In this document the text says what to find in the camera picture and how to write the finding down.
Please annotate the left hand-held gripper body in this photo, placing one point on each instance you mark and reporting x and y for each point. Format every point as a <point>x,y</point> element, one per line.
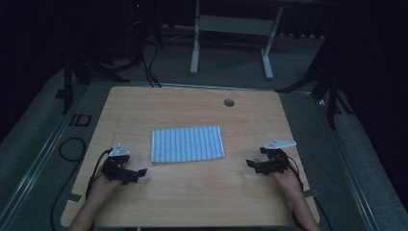
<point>115,166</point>

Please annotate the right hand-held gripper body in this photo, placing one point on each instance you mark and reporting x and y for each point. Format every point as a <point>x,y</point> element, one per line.
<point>275,157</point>

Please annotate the blue striped towel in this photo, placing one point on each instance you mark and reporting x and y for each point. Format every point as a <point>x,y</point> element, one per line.
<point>187,143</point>

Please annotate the person's left hand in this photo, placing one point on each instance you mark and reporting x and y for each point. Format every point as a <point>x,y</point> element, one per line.
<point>104,189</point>

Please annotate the person's right hand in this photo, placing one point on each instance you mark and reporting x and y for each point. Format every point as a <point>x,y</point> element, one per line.
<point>288,181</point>

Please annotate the grey tape piece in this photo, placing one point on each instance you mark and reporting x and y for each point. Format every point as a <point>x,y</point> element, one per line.
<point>310,193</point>
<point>74,197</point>

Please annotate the black tripod stand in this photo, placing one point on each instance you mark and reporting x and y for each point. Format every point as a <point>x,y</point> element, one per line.
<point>332,102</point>
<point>68,83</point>

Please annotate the black rectangular floor frame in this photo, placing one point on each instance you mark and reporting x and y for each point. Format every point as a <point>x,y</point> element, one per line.
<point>71,120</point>

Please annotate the grey metal floor rail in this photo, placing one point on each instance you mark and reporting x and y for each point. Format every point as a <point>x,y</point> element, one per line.
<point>35,163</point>
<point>346,160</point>

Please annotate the white metal desk frame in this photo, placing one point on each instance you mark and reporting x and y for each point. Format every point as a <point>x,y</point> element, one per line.
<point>231,25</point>

